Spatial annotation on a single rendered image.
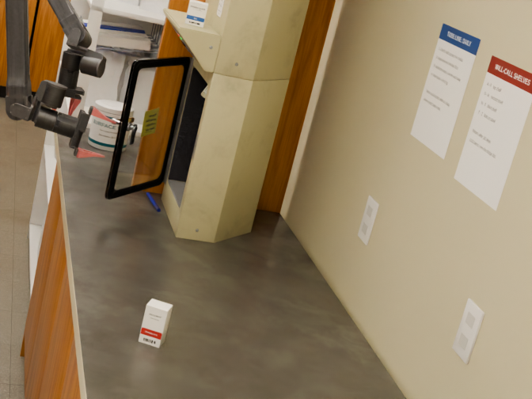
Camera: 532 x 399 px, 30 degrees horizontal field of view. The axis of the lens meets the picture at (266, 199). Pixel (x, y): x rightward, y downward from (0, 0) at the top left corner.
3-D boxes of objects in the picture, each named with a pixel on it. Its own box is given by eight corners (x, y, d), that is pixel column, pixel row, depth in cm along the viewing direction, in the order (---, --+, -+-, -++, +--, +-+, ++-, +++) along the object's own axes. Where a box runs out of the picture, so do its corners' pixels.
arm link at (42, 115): (30, 123, 267) (29, 126, 262) (38, 98, 266) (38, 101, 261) (55, 131, 269) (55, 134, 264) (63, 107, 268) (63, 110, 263)
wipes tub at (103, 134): (123, 143, 353) (131, 103, 349) (126, 154, 341) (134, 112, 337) (86, 137, 349) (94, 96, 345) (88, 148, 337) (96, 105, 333)
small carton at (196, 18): (203, 24, 269) (208, 3, 268) (203, 28, 265) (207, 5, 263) (185, 20, 269) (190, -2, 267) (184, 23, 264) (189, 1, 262)
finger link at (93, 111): (119, 116, 266) (85, 105, 264) (111, 142, 267) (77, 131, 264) (117, 114, 273) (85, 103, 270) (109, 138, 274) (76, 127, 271)
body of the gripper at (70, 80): (84, 97, 298) (89, 74, 297) (50, 92, 295) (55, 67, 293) (80, 93, 304) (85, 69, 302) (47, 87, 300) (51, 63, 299)
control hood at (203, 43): (194, 49, 291) (202, 16, 288) (214, 73, 261) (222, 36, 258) (156, 41, 287) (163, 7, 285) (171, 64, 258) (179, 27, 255)
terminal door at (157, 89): (162, 184, 301) (191, 56, 290) (105, 200, 274) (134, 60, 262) (160, 183, 301) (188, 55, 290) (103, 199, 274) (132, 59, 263)
